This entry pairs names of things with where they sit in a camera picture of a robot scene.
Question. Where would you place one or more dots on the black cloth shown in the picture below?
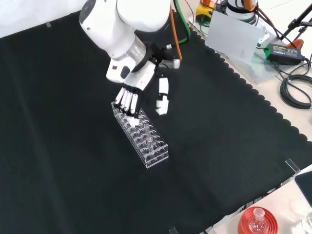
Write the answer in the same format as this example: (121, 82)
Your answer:
(73, 146)

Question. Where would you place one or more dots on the round-bottom glass flask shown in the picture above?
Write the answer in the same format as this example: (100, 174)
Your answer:
(258, 225)

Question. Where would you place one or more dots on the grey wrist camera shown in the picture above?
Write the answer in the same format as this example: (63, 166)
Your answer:
(174, 64)

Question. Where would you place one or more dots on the clear glass test tube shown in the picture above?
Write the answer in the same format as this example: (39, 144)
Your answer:
(147, 132)

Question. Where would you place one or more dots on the black power adapter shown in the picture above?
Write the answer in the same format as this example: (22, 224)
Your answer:
(282, 53)

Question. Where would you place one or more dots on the clear base plate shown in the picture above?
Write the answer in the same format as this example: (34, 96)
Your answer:
(263, 73)

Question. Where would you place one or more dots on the dark tablet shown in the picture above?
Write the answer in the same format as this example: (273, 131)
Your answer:
(306, 185)

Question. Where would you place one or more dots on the black tripod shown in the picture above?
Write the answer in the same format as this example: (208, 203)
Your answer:
(292, 24)

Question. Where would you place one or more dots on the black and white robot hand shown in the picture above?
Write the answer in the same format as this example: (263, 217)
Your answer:
(141, 76)

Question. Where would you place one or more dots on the yellow stop button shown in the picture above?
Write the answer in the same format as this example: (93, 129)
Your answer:
(203, 11)

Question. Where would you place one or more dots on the clear test tube rack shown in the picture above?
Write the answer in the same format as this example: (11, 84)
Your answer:
(156, 151)

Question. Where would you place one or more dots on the pale board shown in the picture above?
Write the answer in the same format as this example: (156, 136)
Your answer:
(231, 36)

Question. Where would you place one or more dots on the orange clamp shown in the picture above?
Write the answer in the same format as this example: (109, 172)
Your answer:
(298, 44)

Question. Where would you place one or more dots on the clear glass vessel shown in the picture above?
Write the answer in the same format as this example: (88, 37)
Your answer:
(308, 223)

